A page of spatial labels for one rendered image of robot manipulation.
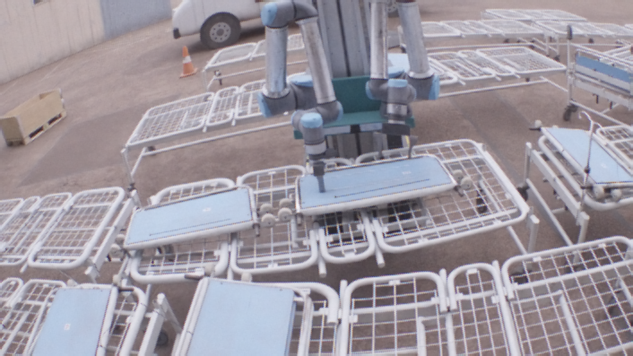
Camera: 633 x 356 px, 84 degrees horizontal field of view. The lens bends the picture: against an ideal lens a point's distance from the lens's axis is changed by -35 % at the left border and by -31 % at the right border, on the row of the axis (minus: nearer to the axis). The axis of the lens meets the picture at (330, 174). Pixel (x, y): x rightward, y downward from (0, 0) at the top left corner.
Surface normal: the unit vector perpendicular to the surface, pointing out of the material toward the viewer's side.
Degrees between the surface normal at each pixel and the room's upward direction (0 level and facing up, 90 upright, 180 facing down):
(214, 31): 90
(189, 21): 90
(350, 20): 90
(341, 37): 90
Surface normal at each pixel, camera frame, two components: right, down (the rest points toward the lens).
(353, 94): -0.02, 0.48
